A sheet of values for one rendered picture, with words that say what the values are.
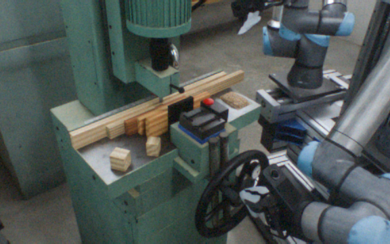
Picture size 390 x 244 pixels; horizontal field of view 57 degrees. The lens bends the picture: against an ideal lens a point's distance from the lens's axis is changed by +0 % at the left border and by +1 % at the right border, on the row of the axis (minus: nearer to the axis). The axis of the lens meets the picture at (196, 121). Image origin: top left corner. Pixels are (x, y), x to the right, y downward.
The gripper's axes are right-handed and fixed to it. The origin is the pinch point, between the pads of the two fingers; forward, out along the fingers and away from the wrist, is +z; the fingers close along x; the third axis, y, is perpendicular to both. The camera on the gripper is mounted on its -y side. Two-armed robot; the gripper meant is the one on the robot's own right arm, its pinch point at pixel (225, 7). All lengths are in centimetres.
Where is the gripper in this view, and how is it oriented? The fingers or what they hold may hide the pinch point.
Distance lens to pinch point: 98.9
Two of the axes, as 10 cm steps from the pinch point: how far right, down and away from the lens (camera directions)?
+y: 5.6, -1.0, -8.2
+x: 3.4, 9.3, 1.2
